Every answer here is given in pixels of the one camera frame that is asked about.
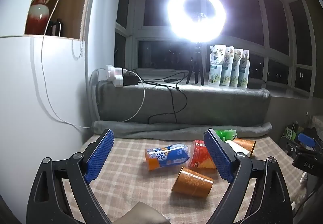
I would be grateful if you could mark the green packet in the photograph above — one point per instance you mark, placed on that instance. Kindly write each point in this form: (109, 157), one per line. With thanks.
(227, 134)

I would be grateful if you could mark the blue and orange snack cup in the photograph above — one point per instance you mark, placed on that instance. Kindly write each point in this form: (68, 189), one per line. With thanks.
(166, 157)

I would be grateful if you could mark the red snack cup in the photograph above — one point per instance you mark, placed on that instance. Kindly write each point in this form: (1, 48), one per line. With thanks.
(201, 157)

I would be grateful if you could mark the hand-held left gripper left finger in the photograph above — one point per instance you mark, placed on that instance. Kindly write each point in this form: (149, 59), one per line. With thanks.
(99, 156)

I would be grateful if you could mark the white power strip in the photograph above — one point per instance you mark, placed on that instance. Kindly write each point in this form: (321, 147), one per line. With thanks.
(113, 72)

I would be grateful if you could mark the dark bottle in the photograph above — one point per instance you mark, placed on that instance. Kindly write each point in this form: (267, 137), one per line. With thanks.
(58, 27)

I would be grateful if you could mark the black tripod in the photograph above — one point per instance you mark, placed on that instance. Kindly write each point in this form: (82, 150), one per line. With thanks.
(195, 67)

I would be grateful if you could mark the black power adapter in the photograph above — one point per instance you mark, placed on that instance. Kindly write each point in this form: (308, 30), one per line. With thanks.
(130, 80)

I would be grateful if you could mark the wooden wall shelf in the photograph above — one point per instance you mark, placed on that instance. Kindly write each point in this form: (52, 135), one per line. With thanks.
(73, 7)

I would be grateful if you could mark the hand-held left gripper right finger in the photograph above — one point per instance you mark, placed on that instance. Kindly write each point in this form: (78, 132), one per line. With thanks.
(217, 158)

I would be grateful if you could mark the white floral refill pouch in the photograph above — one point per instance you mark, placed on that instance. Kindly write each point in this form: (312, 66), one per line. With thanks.
(215, 66)
(236, 68)
(245, 70)
(227, 67)

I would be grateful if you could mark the red and white vase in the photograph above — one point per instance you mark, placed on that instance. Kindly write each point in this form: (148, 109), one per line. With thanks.
(39, 14)

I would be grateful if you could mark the grey cloth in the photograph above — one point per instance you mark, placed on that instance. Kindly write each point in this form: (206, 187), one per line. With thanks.
(143, 214)

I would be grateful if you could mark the green bag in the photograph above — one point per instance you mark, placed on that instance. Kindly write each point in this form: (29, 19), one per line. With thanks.
(291, 133)

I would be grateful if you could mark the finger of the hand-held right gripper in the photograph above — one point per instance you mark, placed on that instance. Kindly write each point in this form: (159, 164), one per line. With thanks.
(289, 147)
(305, 139)

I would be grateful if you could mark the beige checkered sheet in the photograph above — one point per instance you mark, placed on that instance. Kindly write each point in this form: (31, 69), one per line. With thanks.
(136, 181)

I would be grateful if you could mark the rolled grey blanket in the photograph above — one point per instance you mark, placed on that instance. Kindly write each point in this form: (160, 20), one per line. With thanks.
(176, 129)

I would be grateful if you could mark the white paper cup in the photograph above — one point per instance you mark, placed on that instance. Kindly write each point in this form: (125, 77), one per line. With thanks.
(237, 148)

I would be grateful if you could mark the white window frame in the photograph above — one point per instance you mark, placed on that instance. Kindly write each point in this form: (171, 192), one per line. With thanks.
(133, 34)

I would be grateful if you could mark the orange patterned paper cup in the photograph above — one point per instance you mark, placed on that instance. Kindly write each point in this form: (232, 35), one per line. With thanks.
(192, 182)
(245, 144)

